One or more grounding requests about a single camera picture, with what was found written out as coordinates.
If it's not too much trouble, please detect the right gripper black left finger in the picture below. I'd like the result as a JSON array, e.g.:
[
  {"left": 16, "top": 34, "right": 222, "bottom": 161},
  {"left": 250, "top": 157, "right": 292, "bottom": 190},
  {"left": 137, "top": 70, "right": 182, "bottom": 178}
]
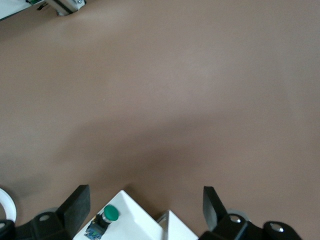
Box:
[{"left": 14, "top": 184, "right": 91, "bottom": 240}]

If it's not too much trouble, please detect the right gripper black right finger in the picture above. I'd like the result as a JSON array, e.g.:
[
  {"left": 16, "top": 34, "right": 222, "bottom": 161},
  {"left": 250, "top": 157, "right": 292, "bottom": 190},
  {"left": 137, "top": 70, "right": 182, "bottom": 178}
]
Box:
[{"left": 198, "top": 185, "right": 303, "bottom": 240}]

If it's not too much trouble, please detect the green push button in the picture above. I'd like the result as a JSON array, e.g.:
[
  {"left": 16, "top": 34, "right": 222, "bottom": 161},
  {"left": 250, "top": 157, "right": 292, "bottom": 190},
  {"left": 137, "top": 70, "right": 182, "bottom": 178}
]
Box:
[{"left": 85, "top": 204, "right": 120, "bottom": 240}]

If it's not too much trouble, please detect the white plastic drawer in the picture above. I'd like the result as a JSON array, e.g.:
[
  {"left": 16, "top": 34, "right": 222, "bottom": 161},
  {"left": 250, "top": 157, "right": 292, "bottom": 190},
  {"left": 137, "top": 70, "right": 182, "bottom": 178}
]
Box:
[{"left": 72, "top": 189, "right": 164, "bottom": 240}]

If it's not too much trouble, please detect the white drawer cabinet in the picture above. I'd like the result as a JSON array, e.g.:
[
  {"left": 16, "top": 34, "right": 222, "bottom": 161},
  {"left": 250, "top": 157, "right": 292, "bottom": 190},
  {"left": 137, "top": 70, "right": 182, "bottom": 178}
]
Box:
[{"left": 156, "top": 209, "right": 200, "bottom": 240}]

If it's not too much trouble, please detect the white edge board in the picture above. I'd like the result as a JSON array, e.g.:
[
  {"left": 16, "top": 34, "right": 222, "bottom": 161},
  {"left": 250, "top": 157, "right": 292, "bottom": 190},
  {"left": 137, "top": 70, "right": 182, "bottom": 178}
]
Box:
[{"left": 0, "top": 0, "right": 30, "bottom": 22}]

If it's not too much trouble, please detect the white C-shaped plastic ring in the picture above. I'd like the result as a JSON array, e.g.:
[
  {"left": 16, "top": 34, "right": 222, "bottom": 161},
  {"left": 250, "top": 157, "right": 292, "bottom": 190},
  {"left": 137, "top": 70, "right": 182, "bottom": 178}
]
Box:
[{"left": 0, "top": 187, "right": 17, "bottom": 223}]

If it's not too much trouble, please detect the aluminium camera mount post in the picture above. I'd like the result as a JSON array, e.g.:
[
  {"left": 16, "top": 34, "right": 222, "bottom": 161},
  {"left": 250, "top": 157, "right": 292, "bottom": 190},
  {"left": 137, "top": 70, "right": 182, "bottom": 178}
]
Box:
[{"left": 48, "top": 0, "right": 87, "bottom": 17}]

